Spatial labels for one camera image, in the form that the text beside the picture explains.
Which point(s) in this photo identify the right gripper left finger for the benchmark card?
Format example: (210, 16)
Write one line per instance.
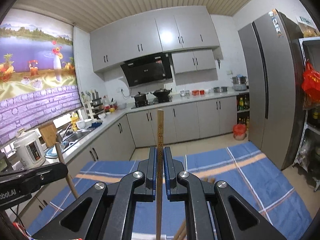
(105, 211)

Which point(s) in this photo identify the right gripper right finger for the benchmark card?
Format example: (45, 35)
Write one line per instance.
(213, 210)

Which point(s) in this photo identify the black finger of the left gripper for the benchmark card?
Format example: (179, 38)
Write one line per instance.
(17, 186)

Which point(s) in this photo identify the wooden chopstick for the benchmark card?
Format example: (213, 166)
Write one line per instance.
(182, 232)
(68, 176)
(159, 173)

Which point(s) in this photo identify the kitchen sink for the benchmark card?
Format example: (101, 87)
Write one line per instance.
(73, 138)

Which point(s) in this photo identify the grey lower kitchen cabinets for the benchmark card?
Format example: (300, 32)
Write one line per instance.
(182, 122)

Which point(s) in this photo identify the grey kitchen cabinets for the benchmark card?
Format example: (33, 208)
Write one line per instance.
(151, 32)
(182, 122)

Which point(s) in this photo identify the grey upper kitchen cabinets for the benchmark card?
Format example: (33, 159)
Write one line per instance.
(151, 32)

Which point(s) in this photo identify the white rice cooker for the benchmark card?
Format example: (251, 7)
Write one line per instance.
(29, 149)

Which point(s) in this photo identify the wooden chopstick on table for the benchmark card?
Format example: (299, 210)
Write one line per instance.
(182, 232)

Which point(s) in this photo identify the blue plaid tablecloth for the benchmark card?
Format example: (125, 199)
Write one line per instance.
(245, 168)

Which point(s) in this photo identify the wooden cutting board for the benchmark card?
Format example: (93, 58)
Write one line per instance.
(48, 132)

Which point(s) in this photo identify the red waste bin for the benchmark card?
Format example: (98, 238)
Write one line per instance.
(239, 131)

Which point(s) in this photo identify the landscape window blind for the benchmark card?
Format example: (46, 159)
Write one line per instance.
(38, 77)

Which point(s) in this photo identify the metal storage shelf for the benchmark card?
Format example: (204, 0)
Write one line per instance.
(307, 156)

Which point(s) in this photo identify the black cooking pot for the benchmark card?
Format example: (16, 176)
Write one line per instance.
(141, 100)

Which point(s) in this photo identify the black wok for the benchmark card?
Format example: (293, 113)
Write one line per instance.
(163, 92)

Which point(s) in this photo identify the steel steamer pot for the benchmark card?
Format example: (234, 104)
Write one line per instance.
(239, 82)

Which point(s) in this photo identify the black range hood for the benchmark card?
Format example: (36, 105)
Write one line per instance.
(147, 69)

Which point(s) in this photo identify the red plastic bag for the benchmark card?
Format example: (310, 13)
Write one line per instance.
(311, 82)

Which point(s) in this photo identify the grey refrigerator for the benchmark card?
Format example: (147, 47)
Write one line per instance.
(275, 74)

